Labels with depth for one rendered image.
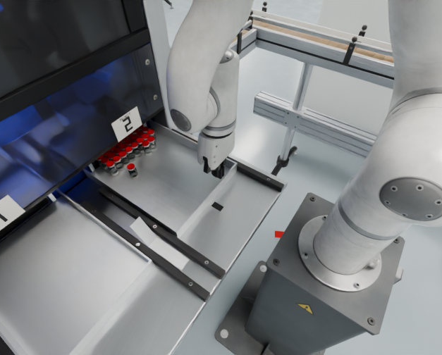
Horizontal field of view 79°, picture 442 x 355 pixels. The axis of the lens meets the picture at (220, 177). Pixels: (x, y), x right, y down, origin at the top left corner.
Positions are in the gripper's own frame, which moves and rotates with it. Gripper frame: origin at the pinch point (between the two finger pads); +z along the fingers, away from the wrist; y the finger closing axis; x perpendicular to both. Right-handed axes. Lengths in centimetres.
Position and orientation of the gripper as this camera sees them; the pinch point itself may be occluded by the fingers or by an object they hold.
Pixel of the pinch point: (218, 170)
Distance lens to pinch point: 71.9
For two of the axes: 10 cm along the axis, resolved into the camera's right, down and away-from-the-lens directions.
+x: 8.2, 4.4, -3.6
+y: -5.7, 6.4, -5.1
